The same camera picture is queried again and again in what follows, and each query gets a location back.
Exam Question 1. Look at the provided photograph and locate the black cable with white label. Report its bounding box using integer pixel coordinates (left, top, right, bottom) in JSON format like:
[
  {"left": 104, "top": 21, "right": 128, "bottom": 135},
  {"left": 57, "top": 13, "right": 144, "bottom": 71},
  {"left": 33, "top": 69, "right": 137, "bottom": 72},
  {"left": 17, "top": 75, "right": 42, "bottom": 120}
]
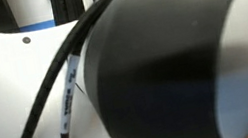
[{"left": 46, "top": 51, "right": 95, "bottom": 138}]

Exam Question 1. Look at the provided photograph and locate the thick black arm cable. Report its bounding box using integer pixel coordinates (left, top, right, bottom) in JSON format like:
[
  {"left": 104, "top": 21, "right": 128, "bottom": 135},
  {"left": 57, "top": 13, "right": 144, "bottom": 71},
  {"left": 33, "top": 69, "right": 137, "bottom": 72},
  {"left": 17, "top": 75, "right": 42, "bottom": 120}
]
[{"left": 0, "top": 0, "right": 165, "bottom": 138}]

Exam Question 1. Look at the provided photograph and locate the black curtain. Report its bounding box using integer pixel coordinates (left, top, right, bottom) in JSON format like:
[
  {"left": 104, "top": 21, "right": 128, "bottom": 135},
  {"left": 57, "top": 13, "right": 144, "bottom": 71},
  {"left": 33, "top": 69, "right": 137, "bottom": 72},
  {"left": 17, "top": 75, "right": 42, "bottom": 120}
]
[{"left": 50, "top": 0, "right": 86, "bottom": 26}]

